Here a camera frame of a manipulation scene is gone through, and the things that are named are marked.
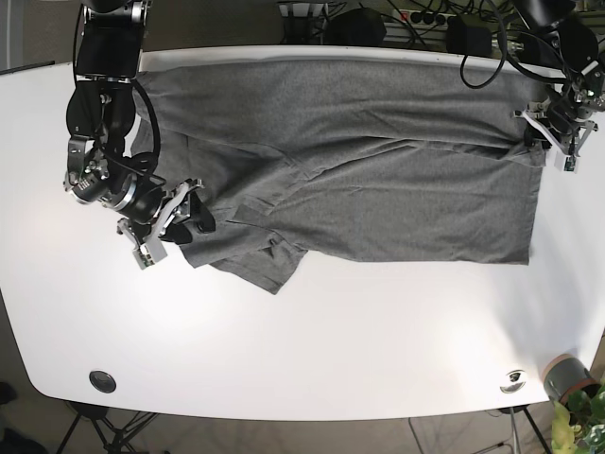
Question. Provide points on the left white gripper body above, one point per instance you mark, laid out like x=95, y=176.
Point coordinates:
x=566, y=127

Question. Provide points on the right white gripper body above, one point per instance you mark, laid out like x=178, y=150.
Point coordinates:
x=147, y=211

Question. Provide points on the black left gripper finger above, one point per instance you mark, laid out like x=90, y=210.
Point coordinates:
x=533, y=138

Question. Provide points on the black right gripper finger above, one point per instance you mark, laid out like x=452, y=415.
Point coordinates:
x=178, y=234
x=200, y=218

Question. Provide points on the grey T-shirt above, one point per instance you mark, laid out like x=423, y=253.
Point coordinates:
x=363, y=160

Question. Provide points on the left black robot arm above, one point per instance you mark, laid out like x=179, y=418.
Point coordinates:
x=557, y=26

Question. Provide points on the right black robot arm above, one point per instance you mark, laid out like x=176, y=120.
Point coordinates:
x=115, y=140

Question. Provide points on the black table grommet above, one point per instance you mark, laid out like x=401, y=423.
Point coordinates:
x=102, y=381

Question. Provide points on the white power strip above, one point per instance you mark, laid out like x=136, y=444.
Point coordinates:
x=423, y=19

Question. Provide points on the grey plant pot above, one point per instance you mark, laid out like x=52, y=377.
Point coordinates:
x=565, y=375

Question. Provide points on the silver table grommet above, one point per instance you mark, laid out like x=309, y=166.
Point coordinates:
x=513, y=381

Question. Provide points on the green potted plant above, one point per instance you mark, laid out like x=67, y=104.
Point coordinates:
x=578, y=424

